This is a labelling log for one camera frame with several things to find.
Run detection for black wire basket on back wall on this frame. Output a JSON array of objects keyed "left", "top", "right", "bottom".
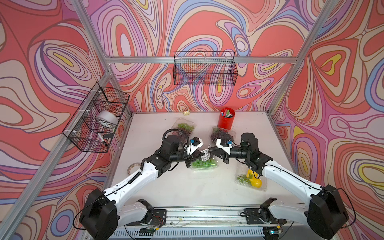
[{"left": 173, "top": 50, "right": 239, "bottom": 86}]

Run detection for clear box with lemons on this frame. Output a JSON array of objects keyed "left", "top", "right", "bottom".
[{"left": 235, "top": 165, "right": 267, "bottom": 191}]

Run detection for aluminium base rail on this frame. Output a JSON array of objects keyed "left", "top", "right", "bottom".
[{"left": 119, "top": 206, "right": 294, "bottom": 240}]

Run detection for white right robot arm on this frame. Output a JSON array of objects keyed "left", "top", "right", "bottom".
[{"left": 208, "top": 133, "right": 350, "bottom": 240}]

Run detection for clear box red green grapes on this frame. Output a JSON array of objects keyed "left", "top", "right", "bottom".
[{"left": 171, "top": 118, "right": 196, "bottom": 143}]

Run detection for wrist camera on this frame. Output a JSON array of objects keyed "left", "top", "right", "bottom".
[
  {"left": 216, "top": 139, "right": 233, "bottom": 155},
  {"left": 185, "top": 137, "right": 204, "bottom": 156}
]

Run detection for clear box dark grapes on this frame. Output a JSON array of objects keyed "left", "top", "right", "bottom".
[{"left": 210, "top": 127, "right": 236, "bottom": 143}]

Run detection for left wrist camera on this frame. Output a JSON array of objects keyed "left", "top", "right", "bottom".
[{"left": 185, "top": 137, "right": 204, "bottom": 156}]

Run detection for white tape roll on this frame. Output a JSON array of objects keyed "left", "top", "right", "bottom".
[{"left": 96, "top": 110, "right": 119, "bottom": 125}]

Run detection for clear box green black grapes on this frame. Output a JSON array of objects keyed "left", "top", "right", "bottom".
[{"left": 191, "top": 158, "right": 218, "bottom": 170}]

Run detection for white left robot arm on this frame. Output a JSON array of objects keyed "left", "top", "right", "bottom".
[{"left": 76, "top": 131, "right": 204, "bottom": 240}]

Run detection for black wire basket on wall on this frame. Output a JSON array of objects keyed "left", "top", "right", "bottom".
[
  {"left": 173, "top": 50, "right": 239, "bottom": 86},
  {"left": 63, "top": 83, "right": 130, "bottom": 153}
]

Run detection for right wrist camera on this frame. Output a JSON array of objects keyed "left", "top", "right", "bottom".
[{"left": 216, "top": 139, "right": 233, "bottom": 155}]

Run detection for red pen cup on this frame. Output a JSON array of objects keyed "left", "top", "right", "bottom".
[{"left": 217, "top": 108, "right": 236, "bottom": 130}]

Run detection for black wire basket on left wall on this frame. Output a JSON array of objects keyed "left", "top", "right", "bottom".
[{"left": 63, "top": 83, "right": 130, "bottom": 153}]

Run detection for tape ring on table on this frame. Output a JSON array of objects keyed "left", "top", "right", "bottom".
[{"left": 126, "top": 162, "right": 142, "bottom": 176}]

